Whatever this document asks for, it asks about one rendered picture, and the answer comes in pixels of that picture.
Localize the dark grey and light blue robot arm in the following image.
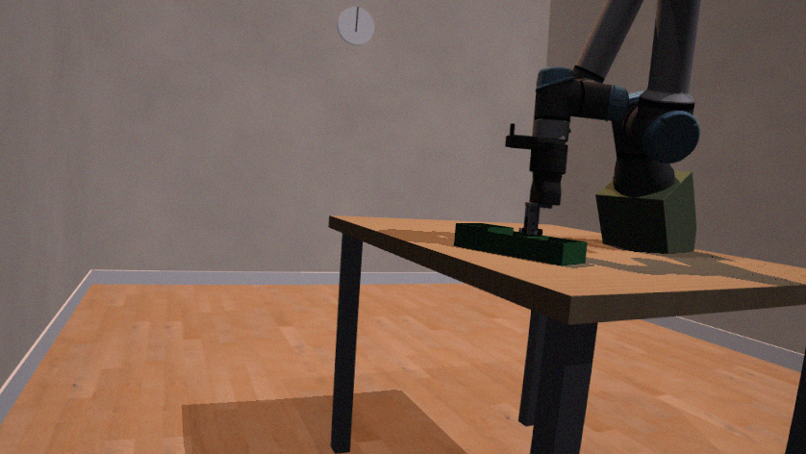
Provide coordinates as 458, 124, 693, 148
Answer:
534, 0, 701, 195

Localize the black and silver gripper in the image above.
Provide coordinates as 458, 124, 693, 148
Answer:
505, 119, 571, 235

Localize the green rack of bins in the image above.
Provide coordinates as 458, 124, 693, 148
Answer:
454, 223, 585, 265

